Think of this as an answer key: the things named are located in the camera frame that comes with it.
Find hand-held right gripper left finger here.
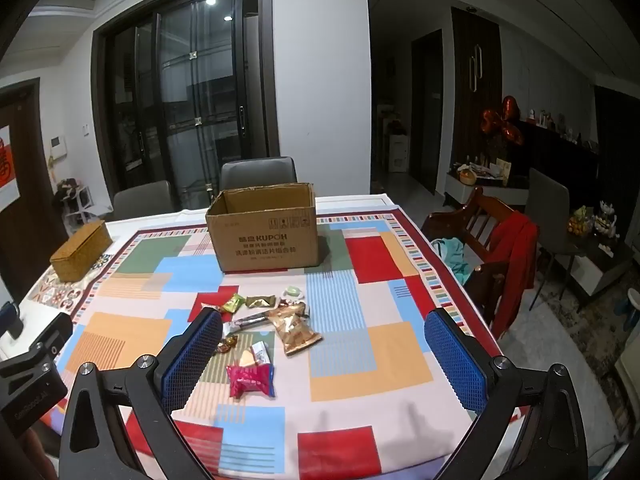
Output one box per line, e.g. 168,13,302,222
59,306,224,480

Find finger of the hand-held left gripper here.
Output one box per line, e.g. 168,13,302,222
0,301,24,343
0,312,74,377

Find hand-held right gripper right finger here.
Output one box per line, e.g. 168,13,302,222
424,307,590,480

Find white orange snack packet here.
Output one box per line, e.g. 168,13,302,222
230,341,271,368

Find pink snack packet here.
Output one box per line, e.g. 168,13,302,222
226,361,277,401

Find dark long snack bar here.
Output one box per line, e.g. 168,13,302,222
222,311,272,334

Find beige biscuit packet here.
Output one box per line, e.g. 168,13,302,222
265,304,324,357

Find brown cardboard box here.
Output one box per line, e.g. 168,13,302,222
205,182,321,275

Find dark wooden door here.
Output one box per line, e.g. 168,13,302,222
0,77,68,306

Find floral patterned cloth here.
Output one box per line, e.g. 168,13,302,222
27,252,117,307

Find woven straw lidded box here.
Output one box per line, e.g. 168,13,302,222
49,220,113,283

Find teal cloth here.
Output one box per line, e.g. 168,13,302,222
430,237,474,286

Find red garment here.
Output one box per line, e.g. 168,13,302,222
482,211,540,332

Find colourful patchwork tablecloth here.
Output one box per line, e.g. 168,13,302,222
20,194,503,480

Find white shoe rack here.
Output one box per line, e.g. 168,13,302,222
55,177,108,233

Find red and white door poster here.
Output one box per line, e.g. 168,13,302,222
0,124,21,211

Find brown wooden chair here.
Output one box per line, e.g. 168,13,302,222
421,186,540,336

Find grey dining chair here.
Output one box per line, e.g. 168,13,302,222
112,180,173,221
525,167,571,311
220,156,298,193

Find dark coffee table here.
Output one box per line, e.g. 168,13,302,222
537,220,636,311

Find white low sideboard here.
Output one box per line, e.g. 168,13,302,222
442,167,531,208

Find fruit basket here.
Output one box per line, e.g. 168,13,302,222
567,205,592,236

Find white flower ornament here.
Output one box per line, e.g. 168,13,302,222
591,200,621,238

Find dark low cabinet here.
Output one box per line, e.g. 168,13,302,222
520,120,601,211

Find red foil balloons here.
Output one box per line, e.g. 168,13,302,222
480,95,526,148

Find dark framed glass sliding door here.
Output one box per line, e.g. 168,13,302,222
92,0,281,196

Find dark wardrobe with metal handles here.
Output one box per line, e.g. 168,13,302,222
451,6,503,166

